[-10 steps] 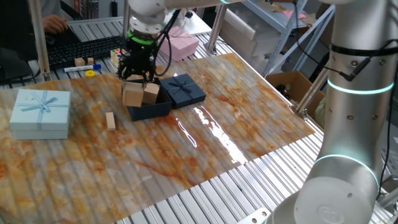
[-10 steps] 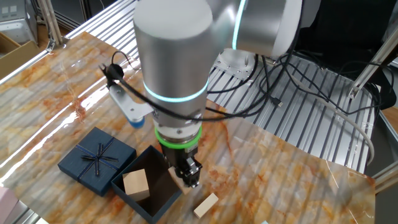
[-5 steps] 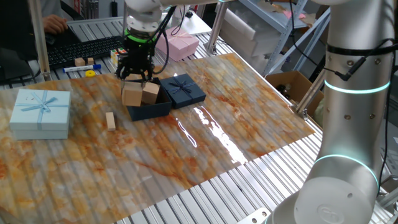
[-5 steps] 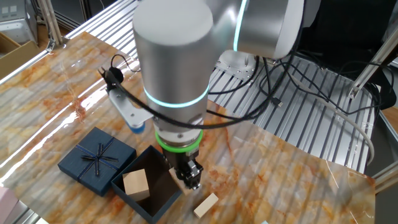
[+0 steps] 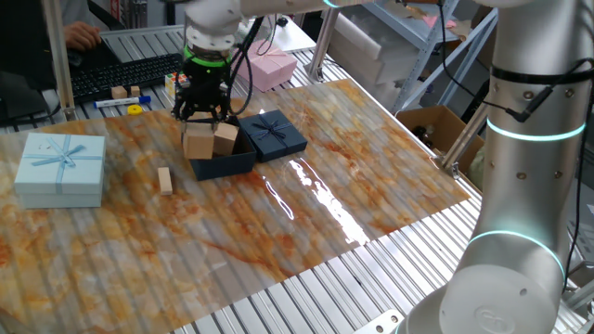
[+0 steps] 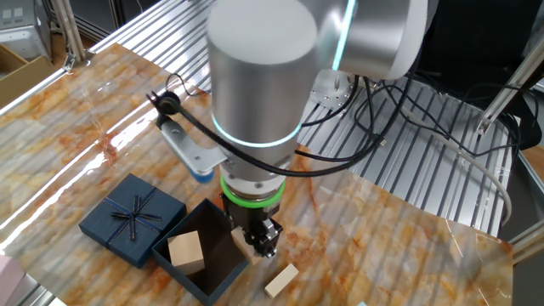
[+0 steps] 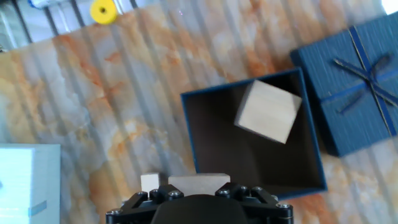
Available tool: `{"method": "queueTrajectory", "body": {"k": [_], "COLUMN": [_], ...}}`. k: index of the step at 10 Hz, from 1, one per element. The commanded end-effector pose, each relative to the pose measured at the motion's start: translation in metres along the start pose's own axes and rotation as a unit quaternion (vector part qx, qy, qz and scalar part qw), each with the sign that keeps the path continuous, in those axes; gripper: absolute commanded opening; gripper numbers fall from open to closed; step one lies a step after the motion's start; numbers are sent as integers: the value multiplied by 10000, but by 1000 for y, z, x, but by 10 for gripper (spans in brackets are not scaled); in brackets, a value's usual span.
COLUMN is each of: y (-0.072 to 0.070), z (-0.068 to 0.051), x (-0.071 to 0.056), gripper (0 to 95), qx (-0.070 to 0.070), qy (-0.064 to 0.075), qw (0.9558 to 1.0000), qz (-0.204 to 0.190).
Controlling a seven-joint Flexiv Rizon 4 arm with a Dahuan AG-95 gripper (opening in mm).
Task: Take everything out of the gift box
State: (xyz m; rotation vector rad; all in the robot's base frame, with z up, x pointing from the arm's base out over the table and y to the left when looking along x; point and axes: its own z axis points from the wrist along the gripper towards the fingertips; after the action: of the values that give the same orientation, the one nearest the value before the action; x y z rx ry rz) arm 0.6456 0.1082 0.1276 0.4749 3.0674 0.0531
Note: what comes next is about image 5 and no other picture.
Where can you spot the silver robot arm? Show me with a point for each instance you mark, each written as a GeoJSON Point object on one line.
{"type": "Point", "coordinates": [524, 185]}

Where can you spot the black laptop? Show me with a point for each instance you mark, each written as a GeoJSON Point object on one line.
{"type": "Point", "coordinates": [99, 55]}

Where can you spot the grey metal cabinet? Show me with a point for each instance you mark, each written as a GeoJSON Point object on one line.
{"type": "Point", "coordinates": [580, 218]}

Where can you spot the brown cardboard box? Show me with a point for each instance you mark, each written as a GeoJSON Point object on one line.
{"type": "Point", "coordinates": [436, 118]}

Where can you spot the navy gift box base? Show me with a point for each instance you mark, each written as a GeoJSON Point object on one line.
{"type": "Point", "coordinates": [223, 168]}

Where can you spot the light wooden cube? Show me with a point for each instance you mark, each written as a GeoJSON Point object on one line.
{"type": "Point", "coordinates": [198, 144]}
{"type": "Point", "coordinates": [226, 139]}

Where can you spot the navy ribboned gift box lid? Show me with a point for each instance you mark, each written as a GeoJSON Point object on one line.
{"type": "Point", "coordinates": [274, 139]}

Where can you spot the white foam boards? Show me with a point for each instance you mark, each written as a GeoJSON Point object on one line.
{"type": "Point", "coordinates": [357, 51]}

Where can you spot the long wooden block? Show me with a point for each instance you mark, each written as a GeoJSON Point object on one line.
{"type": "Point", "coordinates": [164, 181]}

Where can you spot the white marker blue cap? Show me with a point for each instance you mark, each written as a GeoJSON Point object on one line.
{"type": "Point", "coordinates": [116, 102]}

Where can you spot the black wall adapter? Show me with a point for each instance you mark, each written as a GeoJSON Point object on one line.
{"type": "Point", "coordinates": [171, 13]}

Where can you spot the Rubik's cube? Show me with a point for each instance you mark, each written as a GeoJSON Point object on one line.
{"type": "Point", "coordinates": [171, 82]}

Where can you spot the orange marble pattern mat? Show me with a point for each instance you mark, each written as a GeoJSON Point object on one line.
{"type": "Point", "coordinates": [185, 241]}

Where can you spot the person's grey shirt torso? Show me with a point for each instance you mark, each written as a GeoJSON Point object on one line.
{"type": "Point", "coordinates": [74, 9]}

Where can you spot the pink gift box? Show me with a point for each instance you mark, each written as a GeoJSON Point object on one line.
{"type": "Point", "coordinates": [274, 67]}

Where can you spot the aluminium frame strut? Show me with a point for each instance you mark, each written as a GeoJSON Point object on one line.
{"type": "Point", "coordinates": [459, 144]}

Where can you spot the grey metal shelf rack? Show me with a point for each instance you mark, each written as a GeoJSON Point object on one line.
{"type": "Point", "coordinates": [408, 32]}

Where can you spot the metal robot mounting plate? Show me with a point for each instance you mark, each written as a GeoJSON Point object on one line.
{"type": "Point", "coordinates": [378, 325]}

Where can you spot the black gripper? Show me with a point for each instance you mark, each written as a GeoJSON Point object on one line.
{"type": "Point", "coordinates": [206, 83]}

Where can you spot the black keyboard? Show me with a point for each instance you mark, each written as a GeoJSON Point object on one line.
{"type": "Point", "coordinates": [120, 74]}

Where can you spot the light blue gift box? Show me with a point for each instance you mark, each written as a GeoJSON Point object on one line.
{"type": "Point", "coordinates": [60, 167]}

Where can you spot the aluminium frame post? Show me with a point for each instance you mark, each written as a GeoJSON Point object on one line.
{"type": "Point", "coordinates": [320, 46]}
{"type": "Point", "coordinates": [58, 60]}

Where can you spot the metal corner bracket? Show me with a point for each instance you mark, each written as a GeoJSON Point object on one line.
{"type": "Point", "coordinates": [453, 170]}

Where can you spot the person's bare hand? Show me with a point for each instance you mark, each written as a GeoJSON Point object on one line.
{"type": "Point", "coordinates": [83, 36]}

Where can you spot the small brown wooden cube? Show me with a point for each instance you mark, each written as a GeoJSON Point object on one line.
{"type": "Point", "coordinates": [119, 92]}
{"type": "Point", "coordinates": [135, 91]}

